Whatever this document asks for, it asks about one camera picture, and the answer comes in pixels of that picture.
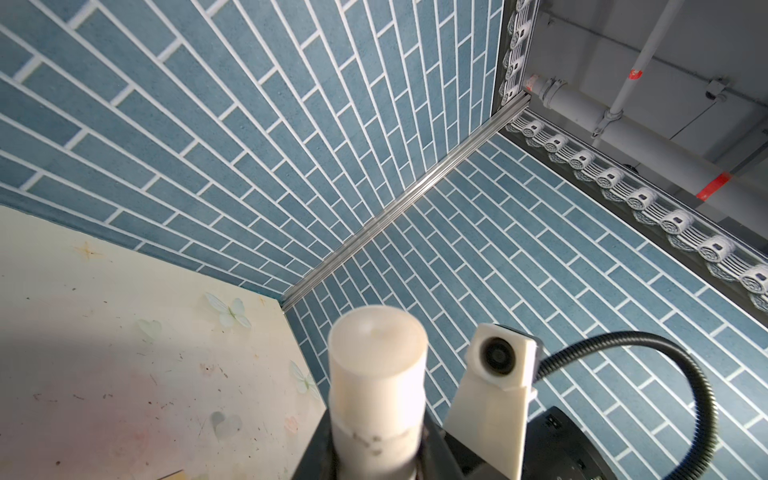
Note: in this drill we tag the grey ceiling pipe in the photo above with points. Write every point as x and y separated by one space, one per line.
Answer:
736 198

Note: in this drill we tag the white LED light strip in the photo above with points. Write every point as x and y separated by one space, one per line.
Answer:
726 256

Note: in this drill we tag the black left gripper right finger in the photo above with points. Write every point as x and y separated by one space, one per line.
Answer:
435 460

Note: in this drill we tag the aluminium right corner post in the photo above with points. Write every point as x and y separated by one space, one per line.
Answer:
407 199

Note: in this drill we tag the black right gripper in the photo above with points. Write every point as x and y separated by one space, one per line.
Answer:
556 448

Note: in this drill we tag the white glue stick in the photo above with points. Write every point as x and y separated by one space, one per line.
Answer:
377 400

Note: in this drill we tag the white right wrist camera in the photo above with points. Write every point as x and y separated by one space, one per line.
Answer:
487 419

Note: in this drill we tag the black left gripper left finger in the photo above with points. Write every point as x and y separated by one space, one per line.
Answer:
318 461

